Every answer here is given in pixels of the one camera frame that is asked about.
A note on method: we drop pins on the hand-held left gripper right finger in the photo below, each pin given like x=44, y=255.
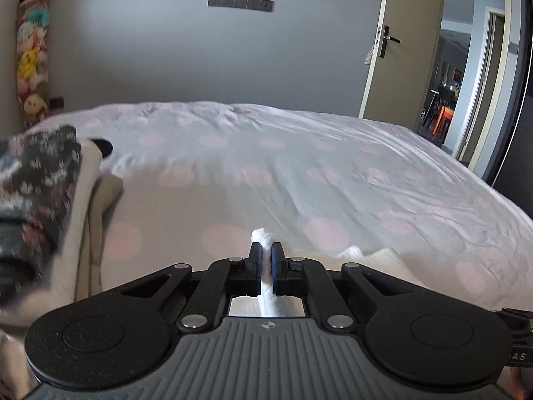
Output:
x=277, y=277

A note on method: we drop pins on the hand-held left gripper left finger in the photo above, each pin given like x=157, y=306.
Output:
x=255, y=275

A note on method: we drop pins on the white crinkled garment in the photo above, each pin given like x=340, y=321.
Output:
x=260, y=236

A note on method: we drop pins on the bed with polka-dot sheet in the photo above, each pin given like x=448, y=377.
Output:
x=291, y=166

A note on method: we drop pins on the cream folded garment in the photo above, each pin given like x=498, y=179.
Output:
x=79, y=237

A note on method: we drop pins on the black sliding wardrobe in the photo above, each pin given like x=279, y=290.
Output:
x=520, y=154

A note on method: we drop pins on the small black cloth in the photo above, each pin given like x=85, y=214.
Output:
x=102, y=146

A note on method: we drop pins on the orange chair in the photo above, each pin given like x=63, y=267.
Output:
x=443, y=118

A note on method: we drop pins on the dark floral garment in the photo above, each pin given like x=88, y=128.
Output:
x=37, y=191

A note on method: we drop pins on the cream room door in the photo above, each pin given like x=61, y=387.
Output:
x=416, y=50

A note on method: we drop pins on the column of plush toys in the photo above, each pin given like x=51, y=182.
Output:
x=33, y=58

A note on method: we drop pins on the beige headboard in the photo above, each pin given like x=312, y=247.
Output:
x=10, y=71

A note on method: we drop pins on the small dark wall outlet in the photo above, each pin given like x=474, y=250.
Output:
x=56, y=102

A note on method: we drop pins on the small wall picture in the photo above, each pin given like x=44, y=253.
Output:
x=457, y=75

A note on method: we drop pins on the grey wall switch panel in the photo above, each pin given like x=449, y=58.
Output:
x=241, y=3

